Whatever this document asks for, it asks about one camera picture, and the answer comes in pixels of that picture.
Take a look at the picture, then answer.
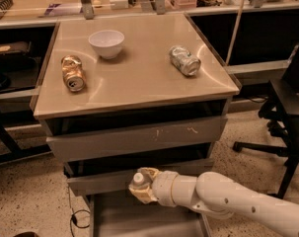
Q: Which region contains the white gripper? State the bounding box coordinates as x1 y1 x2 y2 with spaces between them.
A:
128 167 199 207

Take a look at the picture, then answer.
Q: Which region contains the grey drawer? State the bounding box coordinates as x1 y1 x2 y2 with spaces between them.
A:
90 190 211 237
47 116 227 162
67 158 214 196

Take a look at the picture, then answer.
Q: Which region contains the crushed green silver can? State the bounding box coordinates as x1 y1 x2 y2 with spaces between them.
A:
169 45 201 77

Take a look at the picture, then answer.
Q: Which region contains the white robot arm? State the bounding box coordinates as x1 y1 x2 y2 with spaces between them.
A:
128 168 299 237

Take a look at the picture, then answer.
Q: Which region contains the clear plastic bottle white cap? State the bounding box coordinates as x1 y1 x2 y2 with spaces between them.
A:
129 173 145 189

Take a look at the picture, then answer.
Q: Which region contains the purple white paper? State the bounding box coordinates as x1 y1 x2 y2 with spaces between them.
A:
43 3 83 17

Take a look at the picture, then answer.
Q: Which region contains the black cable on floor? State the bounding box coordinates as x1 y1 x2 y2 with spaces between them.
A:
67 185 92 237

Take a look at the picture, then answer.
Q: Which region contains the crushed orange soda can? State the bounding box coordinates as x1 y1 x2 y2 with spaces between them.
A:
61 55 86 92

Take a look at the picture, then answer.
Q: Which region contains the top grey drawer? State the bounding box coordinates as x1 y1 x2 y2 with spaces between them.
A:
47 116 227 162

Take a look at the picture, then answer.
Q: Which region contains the white rod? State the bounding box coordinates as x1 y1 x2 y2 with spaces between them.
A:
225 0 245 66

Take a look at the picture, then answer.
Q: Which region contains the bottom grey drawer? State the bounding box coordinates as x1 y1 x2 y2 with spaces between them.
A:
90 190 211 237

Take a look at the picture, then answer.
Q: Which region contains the white ceramic bowl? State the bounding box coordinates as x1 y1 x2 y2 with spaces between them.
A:
88 30 124 59

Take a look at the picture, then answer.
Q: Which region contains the black table leg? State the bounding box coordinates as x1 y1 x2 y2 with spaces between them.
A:
0 110 50 165

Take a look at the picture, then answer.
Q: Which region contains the grey drawer cabinet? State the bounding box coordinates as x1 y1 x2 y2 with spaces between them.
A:
29 12 242 237

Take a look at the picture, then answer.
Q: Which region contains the black office chair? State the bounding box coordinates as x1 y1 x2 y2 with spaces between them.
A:
232 37 299 206

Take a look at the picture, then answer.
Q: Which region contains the middle grey drawer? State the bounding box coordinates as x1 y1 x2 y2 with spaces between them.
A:
67 158 214 196

